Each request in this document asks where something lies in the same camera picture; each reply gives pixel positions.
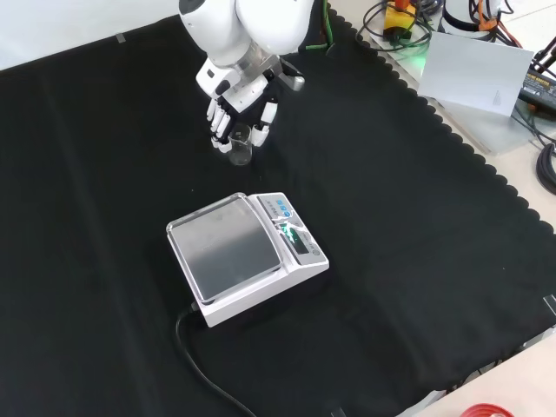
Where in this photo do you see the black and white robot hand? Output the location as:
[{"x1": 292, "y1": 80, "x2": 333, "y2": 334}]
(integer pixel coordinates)
[{"x1": 195, "y1": 60, "x2": 280, "y2": 154}]

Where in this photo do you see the small clear glass beaker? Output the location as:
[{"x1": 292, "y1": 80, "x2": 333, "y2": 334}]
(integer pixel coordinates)
[{"x1": 228, "y1": 122, "x2": 255, "y2": 168}]

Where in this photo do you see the white electronic balance steel pan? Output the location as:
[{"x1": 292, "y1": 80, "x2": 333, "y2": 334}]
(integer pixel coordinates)
[{"x1": 165, "y1": 191, "x2": 330, "y2": 328}]

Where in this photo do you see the yellow stop button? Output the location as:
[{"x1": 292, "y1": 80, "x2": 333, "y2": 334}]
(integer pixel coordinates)
[{"x1": 382, "y1": 0, "x2": 418, "y2": 40}]

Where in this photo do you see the black bench cloth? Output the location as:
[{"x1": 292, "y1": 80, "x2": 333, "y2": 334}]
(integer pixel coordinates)
[{"x1": 0, "y1": 3, "x2": 556, "y2": 417}]

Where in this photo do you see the black power adapter yellow label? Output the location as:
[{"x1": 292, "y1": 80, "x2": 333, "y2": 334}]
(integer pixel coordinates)
[{"x1": 518, "y1": 71, "x2": 556, "y2": 113}]

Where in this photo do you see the black tripod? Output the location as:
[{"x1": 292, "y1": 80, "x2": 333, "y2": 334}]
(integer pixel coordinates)
[{"x1": 531, "y1": 36, "x2": 556, "y2": 80}]

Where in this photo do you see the red round object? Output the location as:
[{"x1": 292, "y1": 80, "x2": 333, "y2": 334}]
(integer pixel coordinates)
[{"x1": 460, "y1": 403, "x2": 516, "y2": 417}]

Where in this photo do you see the thin black cable loop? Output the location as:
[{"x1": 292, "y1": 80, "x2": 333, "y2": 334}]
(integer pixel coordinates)
[{"x1": 355, "y1": 0, "x2": 394, "y2": 44}]

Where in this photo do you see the grey metal base plate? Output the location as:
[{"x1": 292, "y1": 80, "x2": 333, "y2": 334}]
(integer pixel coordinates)
[{"x1": 368, "y1": 28, "x2": 549, "y2": 156}]

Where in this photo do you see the black balance power cable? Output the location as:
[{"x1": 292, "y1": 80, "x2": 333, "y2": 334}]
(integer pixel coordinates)
[{"x1": 175, "y1": 302, "x2": 258, "y2": 417}]

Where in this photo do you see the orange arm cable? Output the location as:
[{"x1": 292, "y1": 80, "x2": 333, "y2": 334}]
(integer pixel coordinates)
[{"x1": 467, "y1": 0, "x2": 521, "y2": 50}]

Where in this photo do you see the thick black cable bundle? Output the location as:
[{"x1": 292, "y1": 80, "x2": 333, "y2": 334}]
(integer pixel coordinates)
[{"x1": 534, "y1": 142, "x2": 556, "y2": 195}]

